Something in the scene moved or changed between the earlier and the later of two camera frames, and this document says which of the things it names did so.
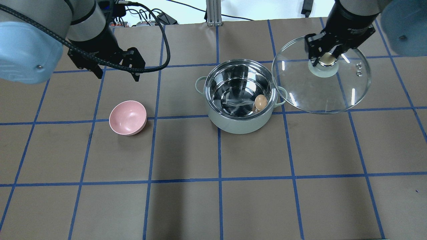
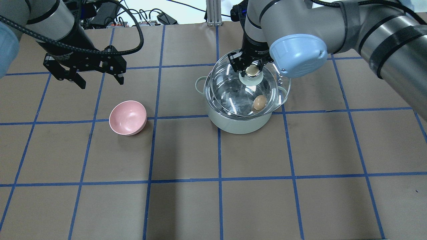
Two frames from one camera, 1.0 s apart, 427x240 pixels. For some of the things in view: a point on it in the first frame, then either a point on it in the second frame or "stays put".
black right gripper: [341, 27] to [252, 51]
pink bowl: [128, 118] stays put
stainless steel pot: [231, 87] stays put
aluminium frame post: [213, 8] stays put
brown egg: [260, 102] stays put
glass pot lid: [332, 85] to [259, 92]
